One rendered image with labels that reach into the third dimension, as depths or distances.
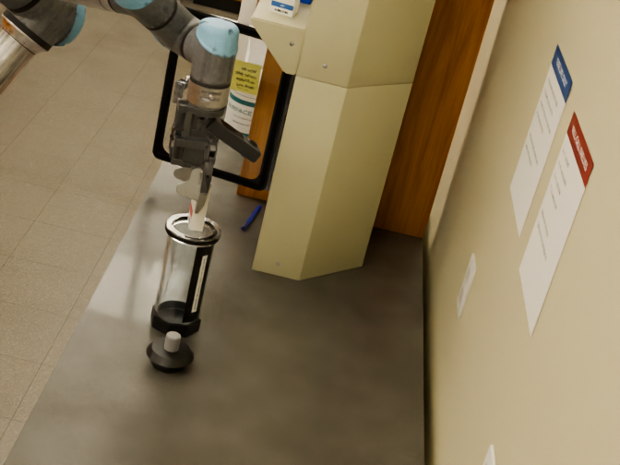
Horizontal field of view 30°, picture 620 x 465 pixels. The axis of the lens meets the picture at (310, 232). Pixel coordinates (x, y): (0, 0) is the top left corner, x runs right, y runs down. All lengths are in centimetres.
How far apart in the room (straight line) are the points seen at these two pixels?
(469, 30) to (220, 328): 94
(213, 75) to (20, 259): 239
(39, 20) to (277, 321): 78
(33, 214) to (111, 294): 229
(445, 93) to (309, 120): 48
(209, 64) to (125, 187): 297
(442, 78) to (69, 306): 183
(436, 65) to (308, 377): 88
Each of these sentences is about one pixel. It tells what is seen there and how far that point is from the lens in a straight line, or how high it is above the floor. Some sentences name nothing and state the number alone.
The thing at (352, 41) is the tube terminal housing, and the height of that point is 151.
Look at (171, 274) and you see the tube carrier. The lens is 223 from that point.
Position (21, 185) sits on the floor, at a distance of 487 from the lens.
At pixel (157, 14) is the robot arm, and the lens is 205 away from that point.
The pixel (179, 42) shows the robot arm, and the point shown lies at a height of 152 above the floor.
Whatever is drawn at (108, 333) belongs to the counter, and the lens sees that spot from 227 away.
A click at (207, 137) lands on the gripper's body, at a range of 212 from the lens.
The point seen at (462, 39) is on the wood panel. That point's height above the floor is 147.
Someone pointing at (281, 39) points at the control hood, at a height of 148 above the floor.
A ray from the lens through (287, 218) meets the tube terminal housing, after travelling 251.
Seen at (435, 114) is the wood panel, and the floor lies 127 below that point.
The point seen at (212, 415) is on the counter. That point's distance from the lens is 210.
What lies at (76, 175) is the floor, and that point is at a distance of 502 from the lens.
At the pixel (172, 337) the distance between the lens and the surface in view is 217.
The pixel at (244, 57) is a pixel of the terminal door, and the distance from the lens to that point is 274.
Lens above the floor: 218
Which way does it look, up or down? 26 degrees down
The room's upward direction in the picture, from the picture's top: 14 degrees clockwise
